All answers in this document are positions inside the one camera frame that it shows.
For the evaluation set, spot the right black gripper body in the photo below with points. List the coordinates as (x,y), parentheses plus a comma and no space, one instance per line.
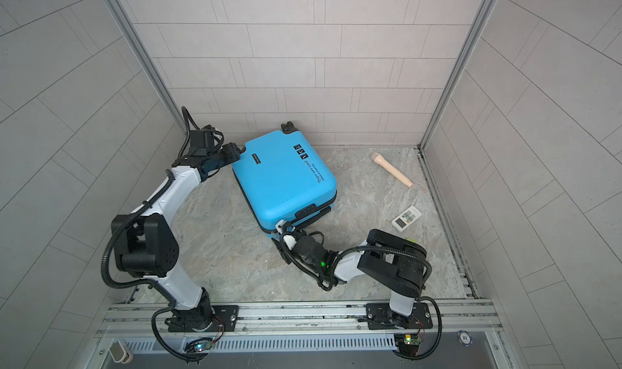
(297,254)

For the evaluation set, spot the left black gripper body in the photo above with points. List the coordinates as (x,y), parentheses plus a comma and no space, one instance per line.
(223,158)

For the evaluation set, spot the blue hard-shell suitcase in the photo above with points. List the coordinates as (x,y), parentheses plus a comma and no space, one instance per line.
(283,178)

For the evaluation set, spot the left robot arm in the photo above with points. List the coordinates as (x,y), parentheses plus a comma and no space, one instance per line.
(143,249)

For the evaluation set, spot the white ventilation grille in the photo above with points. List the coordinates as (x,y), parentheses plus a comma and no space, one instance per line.
(285,343)

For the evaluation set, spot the small white remote control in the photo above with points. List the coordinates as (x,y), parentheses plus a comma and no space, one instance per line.
(406,219)

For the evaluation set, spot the round blue white sticker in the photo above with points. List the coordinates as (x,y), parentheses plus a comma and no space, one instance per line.
(465,338)

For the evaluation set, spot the small white pink object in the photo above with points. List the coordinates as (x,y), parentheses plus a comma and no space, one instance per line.
(120,353)

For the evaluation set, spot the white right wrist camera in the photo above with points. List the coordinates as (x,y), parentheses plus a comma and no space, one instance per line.
(286,233)

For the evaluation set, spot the beige wooden handle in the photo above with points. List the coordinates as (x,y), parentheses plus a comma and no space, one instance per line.
(382,162)

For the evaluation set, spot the right circuit board with wires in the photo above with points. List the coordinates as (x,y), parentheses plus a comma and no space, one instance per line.
(407,344)

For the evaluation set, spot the circuit board with wires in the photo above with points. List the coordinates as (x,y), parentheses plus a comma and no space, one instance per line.
(407,344)
(199,346)

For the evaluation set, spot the left circuit board with wires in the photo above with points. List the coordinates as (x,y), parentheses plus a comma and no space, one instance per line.
(199,346)

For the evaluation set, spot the aluminium mounting rail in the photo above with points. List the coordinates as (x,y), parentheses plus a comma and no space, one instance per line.
(338,317)

